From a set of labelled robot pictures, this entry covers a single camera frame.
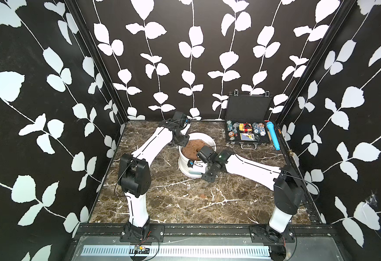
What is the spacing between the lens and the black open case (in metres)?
1.08

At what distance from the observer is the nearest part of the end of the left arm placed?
65 centimetres

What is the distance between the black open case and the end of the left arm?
39 centimetres
